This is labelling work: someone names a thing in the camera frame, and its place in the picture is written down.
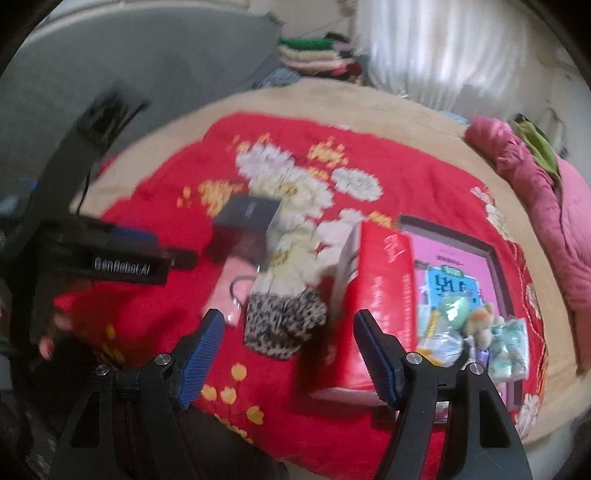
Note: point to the pink soft pouch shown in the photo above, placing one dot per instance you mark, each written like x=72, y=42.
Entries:
x=232, y=289

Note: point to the grey quilted headboard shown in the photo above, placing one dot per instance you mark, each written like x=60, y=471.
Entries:
x=178, y=56

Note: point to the green egg sponge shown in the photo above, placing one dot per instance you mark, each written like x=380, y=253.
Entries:
x=456, y=310

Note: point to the small black gift box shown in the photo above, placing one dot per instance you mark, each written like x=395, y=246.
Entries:
x=242, y=229

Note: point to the red tissue box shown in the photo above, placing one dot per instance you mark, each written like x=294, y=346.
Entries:
x=375, y=275

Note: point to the white sheer curtain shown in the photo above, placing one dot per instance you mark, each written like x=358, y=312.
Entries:
x=445, y=55

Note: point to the beige teddy bear plush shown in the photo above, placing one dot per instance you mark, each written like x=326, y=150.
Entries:
x=480, y=323

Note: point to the stack of folded clothes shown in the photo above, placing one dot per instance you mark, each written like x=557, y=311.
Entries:
x=331, y=56

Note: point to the pink quilted duvet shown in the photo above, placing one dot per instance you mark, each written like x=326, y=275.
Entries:
x=559, y=212

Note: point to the red floral blanket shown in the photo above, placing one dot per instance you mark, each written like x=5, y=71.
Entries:
x=329, y=180

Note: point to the leopard print scrunchie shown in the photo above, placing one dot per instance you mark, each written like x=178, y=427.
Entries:
x=278, y=325

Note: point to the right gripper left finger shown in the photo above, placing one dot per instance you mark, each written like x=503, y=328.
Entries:
x=168, y=385

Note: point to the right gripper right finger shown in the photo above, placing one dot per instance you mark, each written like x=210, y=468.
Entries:
x=408, y=384

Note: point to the dark shallow box tray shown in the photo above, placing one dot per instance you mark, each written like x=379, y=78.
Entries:
x=489, y=299

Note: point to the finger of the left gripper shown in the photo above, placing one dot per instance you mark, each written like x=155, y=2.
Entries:
x=125, y=235
x=182, y=259

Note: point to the green patterned tissue pack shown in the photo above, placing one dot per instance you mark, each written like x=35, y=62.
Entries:
x=509, y=352

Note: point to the green cloth on duvet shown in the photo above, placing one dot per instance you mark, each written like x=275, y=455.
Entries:
x=538, y=145

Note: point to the pink and blue book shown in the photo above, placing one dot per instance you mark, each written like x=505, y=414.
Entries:
x=455, y=276

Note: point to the person's hand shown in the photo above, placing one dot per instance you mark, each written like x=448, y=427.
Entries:
x=59, y=326

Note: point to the yellow snack packet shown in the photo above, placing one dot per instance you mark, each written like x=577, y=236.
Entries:
x=440, y=343

